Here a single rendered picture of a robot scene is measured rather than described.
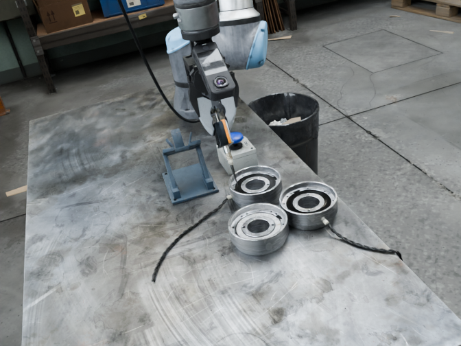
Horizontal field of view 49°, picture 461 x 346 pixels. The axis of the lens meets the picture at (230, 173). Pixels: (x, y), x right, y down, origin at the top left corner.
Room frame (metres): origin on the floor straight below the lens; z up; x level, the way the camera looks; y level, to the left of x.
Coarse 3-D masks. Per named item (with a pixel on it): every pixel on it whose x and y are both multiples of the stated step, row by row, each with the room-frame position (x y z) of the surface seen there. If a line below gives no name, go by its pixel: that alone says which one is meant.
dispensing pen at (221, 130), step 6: (216, 108) 0.92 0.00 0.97; (216, 114) 0.92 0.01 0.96; (216, 120) 0.91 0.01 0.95; (216, 126) 0.89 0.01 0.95; (222, 126) 0.89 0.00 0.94; (216, 132) 0.89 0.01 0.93; (222, 132) 0.88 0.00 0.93; (216, 138) 0.90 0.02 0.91; (222, 138) 0.87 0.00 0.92; (222, 144) 0.87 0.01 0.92; (228, 150) 0.87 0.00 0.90; (228, 156) 0.87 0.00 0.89; (228, 162) 0.86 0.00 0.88; (234, 174) 0.85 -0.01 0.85
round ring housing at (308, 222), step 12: (288, 192) 0.79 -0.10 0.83; (324, 192) 0.77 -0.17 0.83; (336, 192) 0.75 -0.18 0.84; (300, 204) 0.76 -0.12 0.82; (312, 204) 0.77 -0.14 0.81; (336, 204) 0.72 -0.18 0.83; (288, 216) 0.72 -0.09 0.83; (300, 216) 0.70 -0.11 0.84; (312, 216) 0.70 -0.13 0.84; (324, 216) 0.70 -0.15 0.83; (300, 228) 0.71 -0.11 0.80; (312, 228) 0.70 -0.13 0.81
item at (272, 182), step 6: (252, 174) 0.88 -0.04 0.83; (258, 174) 0.87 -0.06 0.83; (264, 174) 0.87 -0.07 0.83; (240, 180) 0.86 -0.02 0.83; (270, 180) 0.84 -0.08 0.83; (240, 186) 0.84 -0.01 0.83; (270, 186) 0.82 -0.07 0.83; (240, 192) 0.82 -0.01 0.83; (246, 192) 0.82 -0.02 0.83; (258, 192) 0.81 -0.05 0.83
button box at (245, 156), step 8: (232, 144) 0.98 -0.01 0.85; (240, 144) 0.98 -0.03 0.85; (248, 144) 0.98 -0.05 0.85; (232, 152) 0.95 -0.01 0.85; (240, 152) 0.95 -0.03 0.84; (248, 152) 0.95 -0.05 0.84; (256, 152) 0.95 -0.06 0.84; (224, 160) 0.95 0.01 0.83; (240, 160) 0.94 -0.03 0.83; (248, 160) 0.95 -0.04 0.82; (256, 160) 0.95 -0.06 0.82; (224, 168) 0.96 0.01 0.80; (240, 168) 0.94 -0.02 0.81
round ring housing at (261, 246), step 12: (252, 204) 0.76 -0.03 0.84; (264, 204) 0.75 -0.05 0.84; (240, 216) 0.74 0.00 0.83; (264, 216) 0.73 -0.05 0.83; (276, 216) 0.73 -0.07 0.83; (228, 228) 0.70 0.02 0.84; (252, 228) 0.72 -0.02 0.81; (264, 228) 0.72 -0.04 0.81; (288, 228) 0.69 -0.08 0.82; (240, 240) 0.67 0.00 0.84; (252, 240) 0.65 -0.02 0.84; (264, 240) 0.65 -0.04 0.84; (276, 240) 0.66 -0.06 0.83; (252, 252) 0.66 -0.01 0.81; (264, 252) 0.66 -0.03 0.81
